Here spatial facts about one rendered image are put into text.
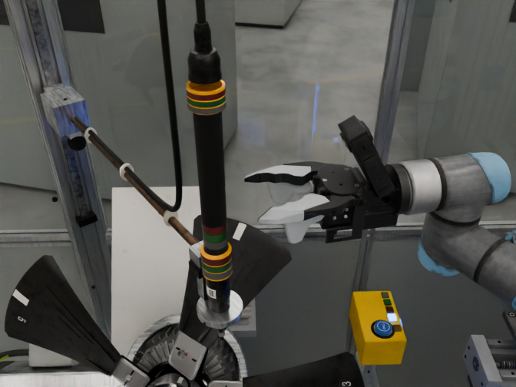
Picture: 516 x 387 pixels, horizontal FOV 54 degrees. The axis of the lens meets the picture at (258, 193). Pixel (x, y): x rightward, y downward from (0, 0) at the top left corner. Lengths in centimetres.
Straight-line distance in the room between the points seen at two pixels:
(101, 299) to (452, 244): 114
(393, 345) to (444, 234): 53
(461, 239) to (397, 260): 99
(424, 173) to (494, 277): 17
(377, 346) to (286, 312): 68
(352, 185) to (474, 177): 17
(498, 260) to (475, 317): 132
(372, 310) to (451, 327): 82
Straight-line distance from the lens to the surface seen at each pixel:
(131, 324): 120
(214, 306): 76
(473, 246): 77
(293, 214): 62
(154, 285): 118
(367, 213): 71
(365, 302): 131
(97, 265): 155
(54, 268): 94
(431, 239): 80
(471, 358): 143
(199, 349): 94
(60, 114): 116
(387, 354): 128
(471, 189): 74
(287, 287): 177
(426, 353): 218
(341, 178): 68
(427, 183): 70
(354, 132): 62
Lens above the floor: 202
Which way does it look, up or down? 35 degrees down
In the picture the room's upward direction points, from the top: straight up
